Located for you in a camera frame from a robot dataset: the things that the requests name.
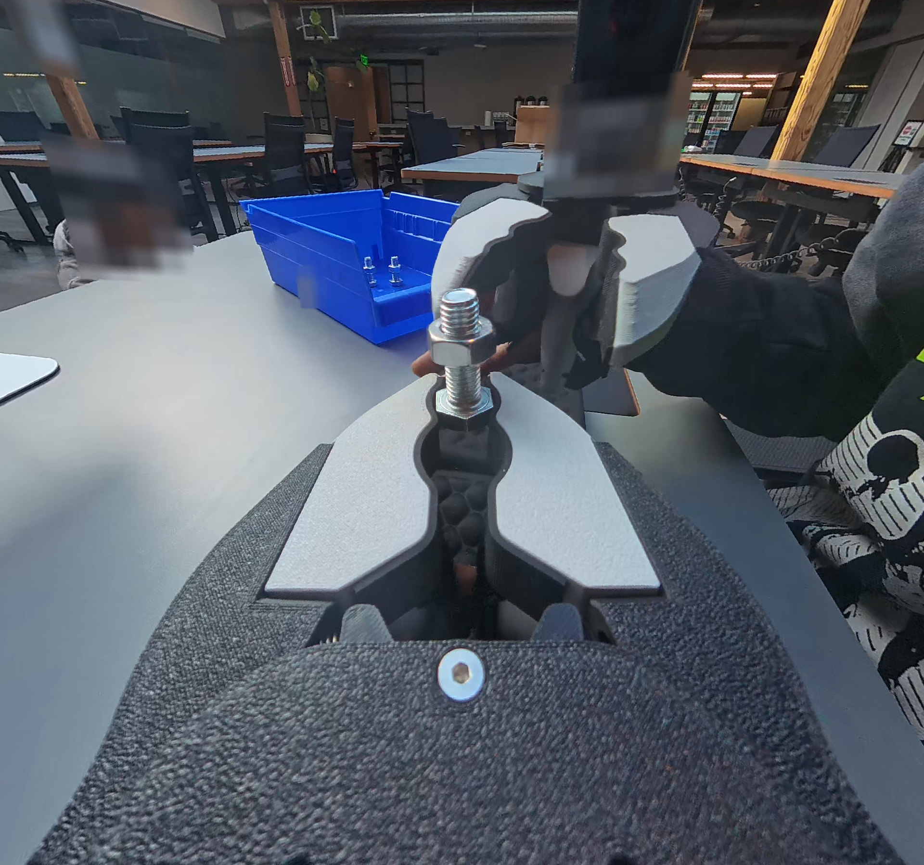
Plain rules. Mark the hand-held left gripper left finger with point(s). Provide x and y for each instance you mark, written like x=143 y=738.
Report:
x=346 y=518

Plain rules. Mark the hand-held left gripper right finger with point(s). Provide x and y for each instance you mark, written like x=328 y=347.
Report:
x=570 y=518

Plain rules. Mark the wooden cabinet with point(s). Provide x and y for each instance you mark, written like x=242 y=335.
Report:
x=530 y=127

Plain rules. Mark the grey ceiling duct pipe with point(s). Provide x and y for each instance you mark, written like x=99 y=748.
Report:
x=447 y=24

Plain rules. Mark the grey desk with wooden edge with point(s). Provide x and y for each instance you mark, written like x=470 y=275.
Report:
x=794 y=173
x=469 y=164
x=238 y=151

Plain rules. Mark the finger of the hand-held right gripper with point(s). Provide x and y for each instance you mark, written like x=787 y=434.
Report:
x=476 y=229
x=657 y=266

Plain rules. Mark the black white patterned pants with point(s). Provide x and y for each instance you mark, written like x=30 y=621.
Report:
x=866 y=554

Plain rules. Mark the green hanging plant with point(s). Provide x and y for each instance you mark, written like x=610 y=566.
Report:
x=317 y=24

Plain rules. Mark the person's right hand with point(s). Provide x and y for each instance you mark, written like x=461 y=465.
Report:
x=751 y=352

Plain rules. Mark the small red white sign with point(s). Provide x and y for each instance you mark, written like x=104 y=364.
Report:
x=911 y=133

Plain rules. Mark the wooden pillar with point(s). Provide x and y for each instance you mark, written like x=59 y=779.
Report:
x=284 y=56
x=830 y=56
x=72 y=107

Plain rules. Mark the glass door drinks fridge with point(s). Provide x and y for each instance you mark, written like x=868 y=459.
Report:
x=714 y=121

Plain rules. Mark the silver hex nut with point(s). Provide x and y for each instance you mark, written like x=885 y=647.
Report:
x=462 y=346

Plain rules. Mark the black mesh chair seat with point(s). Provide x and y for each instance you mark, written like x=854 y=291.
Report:
x=779 y=446

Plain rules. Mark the blue plastic bin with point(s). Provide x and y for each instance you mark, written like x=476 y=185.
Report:
x=310 y=229

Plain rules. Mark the black office chair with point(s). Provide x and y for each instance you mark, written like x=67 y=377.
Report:
x=162 y=150
x=761 y=215
x=429 y=136
x=837 y=248
x=343 y=150
x=285 y=150

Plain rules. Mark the white document stand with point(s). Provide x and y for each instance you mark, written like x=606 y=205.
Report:
x=21 y=374

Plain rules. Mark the person's right forearm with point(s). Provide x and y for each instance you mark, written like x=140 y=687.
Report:
x=881 y=266

